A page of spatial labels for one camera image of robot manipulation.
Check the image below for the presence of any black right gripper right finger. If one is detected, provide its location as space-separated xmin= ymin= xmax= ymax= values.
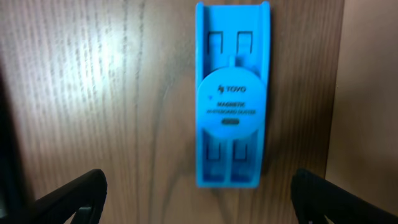
xmin=290 ymin=169 xmax=397 ymax=224

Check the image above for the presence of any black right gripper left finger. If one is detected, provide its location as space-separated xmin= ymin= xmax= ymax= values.
xmin=18 ymin=169 xmax=107 ymax=224

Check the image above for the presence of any blue whiteboard duster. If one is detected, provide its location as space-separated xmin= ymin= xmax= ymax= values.
xmin=195 ymin=2 xmax=271 ymax=188

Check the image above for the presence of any open cardboard box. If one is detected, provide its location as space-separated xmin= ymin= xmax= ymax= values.
xmin=326 ymin=0 xmax=397 ymax=214

